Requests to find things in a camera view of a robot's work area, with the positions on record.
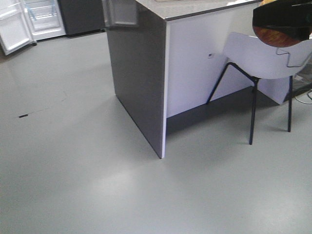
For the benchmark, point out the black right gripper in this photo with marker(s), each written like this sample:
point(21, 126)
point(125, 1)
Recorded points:
point(290, 17)

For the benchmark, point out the grey kitchen island cabinet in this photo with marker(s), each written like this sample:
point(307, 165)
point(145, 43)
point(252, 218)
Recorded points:
point(166, 55)

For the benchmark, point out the red yellow apple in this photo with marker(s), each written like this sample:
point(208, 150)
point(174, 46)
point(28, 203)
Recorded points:
point(274, 38)

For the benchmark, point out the black leg white chair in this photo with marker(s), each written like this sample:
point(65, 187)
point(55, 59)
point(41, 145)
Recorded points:
point(257, 60)

